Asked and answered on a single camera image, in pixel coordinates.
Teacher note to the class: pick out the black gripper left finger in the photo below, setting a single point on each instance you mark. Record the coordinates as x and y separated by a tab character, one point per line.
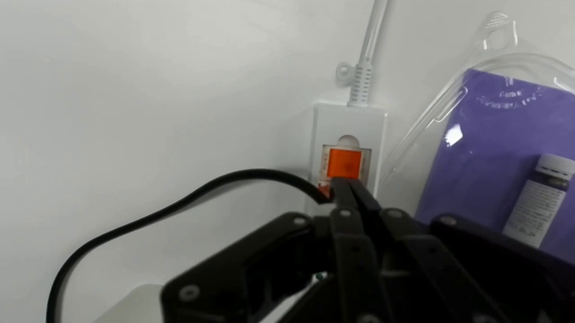
298	270

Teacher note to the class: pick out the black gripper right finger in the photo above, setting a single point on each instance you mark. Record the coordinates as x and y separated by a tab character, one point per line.
454	276

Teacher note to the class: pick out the white power strip orange switch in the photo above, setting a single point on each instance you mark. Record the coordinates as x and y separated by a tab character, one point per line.
350	129

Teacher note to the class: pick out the grey white cylinder battery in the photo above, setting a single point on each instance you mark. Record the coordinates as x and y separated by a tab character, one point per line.
539	199

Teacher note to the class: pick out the purple mat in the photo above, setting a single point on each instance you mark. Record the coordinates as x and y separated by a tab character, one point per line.
490	156

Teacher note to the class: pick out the clear plastic clamshell package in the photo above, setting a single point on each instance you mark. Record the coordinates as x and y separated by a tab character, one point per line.
431	114

